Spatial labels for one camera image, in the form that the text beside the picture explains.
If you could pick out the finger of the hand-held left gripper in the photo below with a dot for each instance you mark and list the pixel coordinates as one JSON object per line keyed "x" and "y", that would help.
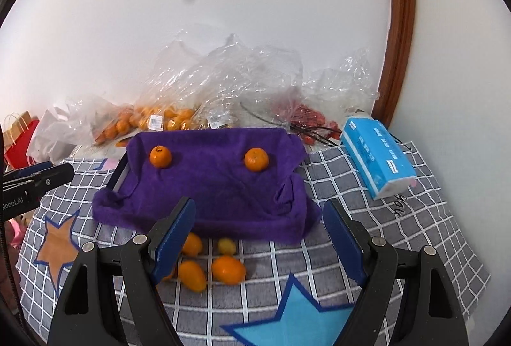
{"x": 52, "y": 175}

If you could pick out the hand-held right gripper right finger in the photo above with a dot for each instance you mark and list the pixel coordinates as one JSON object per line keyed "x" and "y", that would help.
{"x": 339, "y": 238}

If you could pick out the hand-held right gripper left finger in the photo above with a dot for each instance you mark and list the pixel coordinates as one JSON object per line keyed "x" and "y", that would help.
{"x": 173, "y": 240}

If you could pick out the orange kumquat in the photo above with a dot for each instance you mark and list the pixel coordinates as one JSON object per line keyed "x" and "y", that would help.
{"x": 192, "y": 276}
{"x": 228, "y": 270}
{"x": 192, "y": 244}

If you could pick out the yellow kumquat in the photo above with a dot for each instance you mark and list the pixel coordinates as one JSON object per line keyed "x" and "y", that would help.
{"x": 226, "y": 246}

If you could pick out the black tray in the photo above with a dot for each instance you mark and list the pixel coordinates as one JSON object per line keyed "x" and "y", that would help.
{"x": 119, "y": 174}

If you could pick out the mandarin orange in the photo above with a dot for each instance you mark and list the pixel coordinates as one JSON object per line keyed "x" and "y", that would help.
{"x": 160, "y": 157}
{"x": 256, "y": 159}

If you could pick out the pink cloth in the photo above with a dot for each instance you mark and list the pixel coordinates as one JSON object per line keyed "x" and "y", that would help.
{"x": 18, "y": 230}

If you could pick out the red paper bag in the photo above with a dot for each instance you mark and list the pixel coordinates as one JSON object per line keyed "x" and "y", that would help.
{"x": 18, "y": 146}

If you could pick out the translucent white plastic bag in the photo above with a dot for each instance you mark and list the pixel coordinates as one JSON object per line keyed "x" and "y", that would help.
{"x": 80, "y": 118}

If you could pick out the grey grid star blanket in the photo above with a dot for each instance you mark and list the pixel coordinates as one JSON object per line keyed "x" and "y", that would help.
{"x": 279, "y": 262}

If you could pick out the purple towel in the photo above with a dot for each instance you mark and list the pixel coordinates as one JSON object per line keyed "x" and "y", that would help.
{"x": 215, "y": 190}

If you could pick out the pile of bagged mandarins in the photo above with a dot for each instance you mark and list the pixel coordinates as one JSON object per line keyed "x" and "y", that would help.
{"x": 119, "y": 126}

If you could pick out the blue tissue pack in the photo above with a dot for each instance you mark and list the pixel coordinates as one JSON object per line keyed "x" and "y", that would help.
{"x": 375, "y": 154}

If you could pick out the pile of bagged kumquats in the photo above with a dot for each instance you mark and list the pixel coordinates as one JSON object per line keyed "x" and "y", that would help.
{"x": 179, "y": 118}

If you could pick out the pile of bagged cherry tomatoes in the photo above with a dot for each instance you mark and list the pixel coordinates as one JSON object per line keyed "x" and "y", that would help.
{"x": 311, "y": 116}

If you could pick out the crinkled clear plastic bag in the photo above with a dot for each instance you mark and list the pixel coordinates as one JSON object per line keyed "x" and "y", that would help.
{"x": 339, "y": 86}

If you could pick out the clear labelled plastic bag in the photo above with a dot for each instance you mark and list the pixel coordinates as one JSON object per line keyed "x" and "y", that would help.
{"x": 175, "y": 78}

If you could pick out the brown wooden door frame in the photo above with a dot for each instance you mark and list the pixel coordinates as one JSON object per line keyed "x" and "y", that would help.
{"x": 401, "y": 11}

